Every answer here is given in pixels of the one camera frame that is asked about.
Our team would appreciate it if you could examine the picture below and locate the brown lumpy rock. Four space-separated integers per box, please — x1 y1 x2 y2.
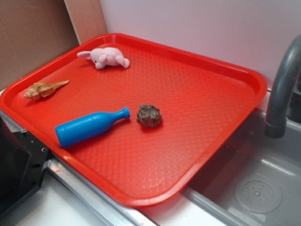
136 104 162 128

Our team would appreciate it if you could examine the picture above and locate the blue plastic bottle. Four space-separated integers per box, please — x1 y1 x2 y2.
55 107 130 147

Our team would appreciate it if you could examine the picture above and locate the striped tan seashell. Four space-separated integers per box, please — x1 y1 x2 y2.
23 80 69 100

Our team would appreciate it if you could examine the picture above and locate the red plastic tray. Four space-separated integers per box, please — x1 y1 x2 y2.
0 34 267 207

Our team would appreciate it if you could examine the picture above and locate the grey curved faucet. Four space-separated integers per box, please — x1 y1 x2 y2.
264 35 301 138

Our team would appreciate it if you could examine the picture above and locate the brown cardboard panel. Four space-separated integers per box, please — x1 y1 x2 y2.
0 0 79 89

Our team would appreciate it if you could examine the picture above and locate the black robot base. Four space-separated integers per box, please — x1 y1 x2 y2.
0 119 49 217

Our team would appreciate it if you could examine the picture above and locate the pink plush bunny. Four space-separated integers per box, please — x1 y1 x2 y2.
77 47 130 70

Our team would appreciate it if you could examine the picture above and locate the grey plastic sink basin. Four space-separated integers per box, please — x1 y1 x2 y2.
182 110 301 226

